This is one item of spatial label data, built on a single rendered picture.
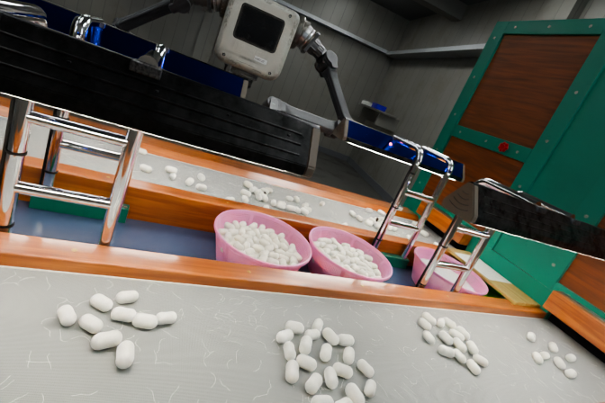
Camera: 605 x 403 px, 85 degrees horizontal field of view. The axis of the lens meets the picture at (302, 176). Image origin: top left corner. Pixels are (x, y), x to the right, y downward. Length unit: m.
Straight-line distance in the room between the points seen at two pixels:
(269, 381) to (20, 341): 0.33
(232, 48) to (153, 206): 0.93
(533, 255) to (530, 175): 0.31
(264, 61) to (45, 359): 1.40
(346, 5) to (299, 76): 1.58
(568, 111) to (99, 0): 6.99
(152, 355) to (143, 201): 0.49
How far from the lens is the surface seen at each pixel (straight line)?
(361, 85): 7.29
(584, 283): 1.47
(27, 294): 0.64
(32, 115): 0.65
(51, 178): 0.94
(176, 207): 0.97
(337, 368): 0.64
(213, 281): 0.70
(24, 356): 0.57
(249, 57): 1.67
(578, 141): 1.57
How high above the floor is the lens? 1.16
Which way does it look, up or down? 14 degrees down
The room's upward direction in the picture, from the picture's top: 23 degrees clockwise
